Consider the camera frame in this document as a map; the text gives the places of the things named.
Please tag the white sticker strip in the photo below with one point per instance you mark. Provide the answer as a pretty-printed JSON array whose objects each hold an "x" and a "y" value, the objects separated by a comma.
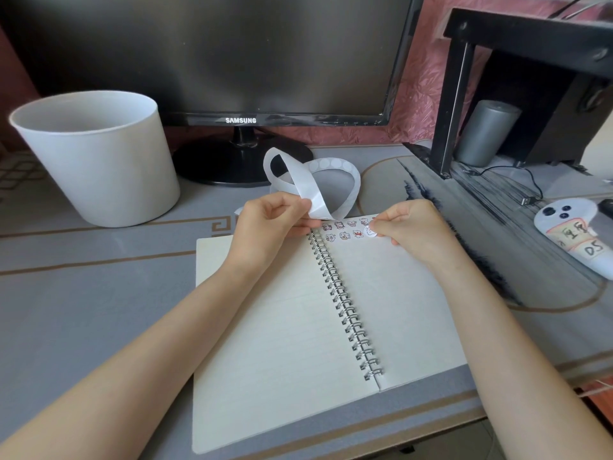
[{"x": 313, "y": 191}]

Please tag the white plastic waste bin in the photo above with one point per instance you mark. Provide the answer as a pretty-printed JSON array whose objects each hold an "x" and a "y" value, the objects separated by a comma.
[{"x": 105, "y": 172}]

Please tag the person's left hand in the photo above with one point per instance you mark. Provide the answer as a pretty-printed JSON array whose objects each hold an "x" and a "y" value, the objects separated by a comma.
[{"x": 258, "y": 229}]

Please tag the black desk frame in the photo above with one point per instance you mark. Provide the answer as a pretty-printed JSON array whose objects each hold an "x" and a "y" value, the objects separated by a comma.
[{"x": 407, "y": 450}]

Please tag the grey patterned desk mat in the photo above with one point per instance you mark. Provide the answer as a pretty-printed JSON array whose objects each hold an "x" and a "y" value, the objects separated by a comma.
[{"x": 96, "y": 301}]

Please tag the person's right forearm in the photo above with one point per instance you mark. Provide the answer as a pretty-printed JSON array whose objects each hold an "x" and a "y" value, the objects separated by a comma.
[{"x": 522, "y": 359}]

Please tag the person's left forearm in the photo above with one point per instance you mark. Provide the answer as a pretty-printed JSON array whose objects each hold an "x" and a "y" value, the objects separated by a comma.
[{"x": 134, "y": 373}]

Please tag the black computer monitor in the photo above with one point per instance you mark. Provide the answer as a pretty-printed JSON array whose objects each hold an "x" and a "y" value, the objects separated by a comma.
[{"x": 215, "y": 52}]

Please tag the black plug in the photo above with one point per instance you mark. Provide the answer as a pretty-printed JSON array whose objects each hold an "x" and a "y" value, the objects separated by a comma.
[{"x": 529, "y": 201}]

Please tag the person's right hand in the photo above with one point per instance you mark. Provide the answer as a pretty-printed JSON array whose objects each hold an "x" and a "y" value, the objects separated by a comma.
[{"x": 421, "y": 229}]

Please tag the black shelf frame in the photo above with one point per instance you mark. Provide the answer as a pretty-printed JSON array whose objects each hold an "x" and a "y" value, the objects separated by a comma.
[{"x": 450, "y": 114}]

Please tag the grey cylindrical speaker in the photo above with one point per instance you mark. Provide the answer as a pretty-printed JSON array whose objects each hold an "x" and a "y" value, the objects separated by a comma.
[{"x": 488, "y": 134}]

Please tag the orange woven bag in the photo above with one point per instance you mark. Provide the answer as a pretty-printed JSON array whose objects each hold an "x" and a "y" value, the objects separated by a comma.
[{"x": 598, "y": 390}]

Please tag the cream spiral notebook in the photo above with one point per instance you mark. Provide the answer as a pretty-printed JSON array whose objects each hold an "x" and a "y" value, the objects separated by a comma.
[{"x": 278, "y": 344}]

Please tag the white labelled VR controller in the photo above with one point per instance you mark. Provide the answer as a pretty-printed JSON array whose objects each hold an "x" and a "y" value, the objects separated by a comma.
[{"x": 567, "y": 229}]

